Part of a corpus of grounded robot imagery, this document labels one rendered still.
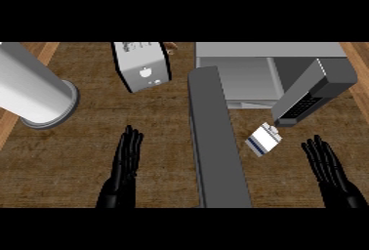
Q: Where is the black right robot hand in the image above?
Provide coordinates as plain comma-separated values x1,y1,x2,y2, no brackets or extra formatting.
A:
300,135,369,209

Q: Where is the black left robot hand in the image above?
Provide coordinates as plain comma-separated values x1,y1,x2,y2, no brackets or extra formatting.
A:
95,124,147,209

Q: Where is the white milk carton blue stripe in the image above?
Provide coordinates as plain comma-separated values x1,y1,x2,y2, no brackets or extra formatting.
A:
244,122,284,158

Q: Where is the dark grey microwave door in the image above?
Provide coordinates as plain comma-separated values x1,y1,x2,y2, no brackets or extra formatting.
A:
188,65,254,209

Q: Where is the grey microwave body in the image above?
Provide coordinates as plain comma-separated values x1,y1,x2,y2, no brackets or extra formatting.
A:
195,42,359,128

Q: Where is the white cylindrical canister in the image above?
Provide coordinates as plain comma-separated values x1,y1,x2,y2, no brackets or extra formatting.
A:
0,42,82,130

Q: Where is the white box appliance black edge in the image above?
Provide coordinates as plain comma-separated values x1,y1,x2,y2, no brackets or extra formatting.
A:
111,42,173,94

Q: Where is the small brown object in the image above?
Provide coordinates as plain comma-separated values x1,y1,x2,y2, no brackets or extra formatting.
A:
163,42,181,56

